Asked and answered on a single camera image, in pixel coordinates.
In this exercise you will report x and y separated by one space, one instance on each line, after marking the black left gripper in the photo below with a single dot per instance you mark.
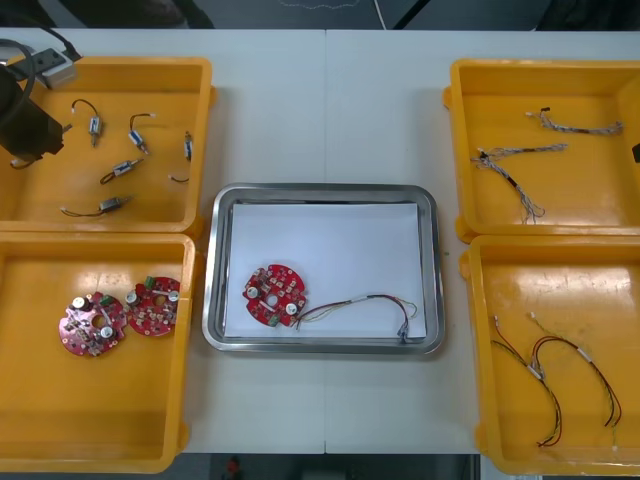
37 130

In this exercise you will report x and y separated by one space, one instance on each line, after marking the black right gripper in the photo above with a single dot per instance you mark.
637 154

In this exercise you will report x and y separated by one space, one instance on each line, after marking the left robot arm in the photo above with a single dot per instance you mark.
10 95

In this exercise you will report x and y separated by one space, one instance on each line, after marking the yellow-orange plastic bin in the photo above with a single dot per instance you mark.
575 280
115 75
550 85
100 400

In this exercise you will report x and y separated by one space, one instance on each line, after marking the round red circuit board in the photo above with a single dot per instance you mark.
287 285
150 312
82 332

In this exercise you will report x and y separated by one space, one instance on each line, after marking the steel tray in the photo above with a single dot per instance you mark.
215 280

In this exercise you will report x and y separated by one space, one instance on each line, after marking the white paper sheet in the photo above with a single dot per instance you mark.
340 250

